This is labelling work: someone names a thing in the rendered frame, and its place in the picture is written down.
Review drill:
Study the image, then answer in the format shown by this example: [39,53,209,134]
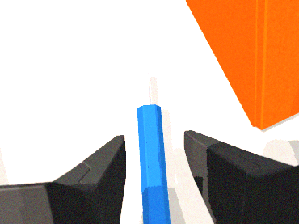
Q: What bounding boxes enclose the blue stylus with grey tip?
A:
[137,72,171,224]

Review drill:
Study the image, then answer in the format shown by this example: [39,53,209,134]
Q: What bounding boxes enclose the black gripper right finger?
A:
[183,130,299,224]

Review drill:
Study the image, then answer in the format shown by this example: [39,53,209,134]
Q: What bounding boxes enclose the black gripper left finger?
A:
[0,135,126,224]

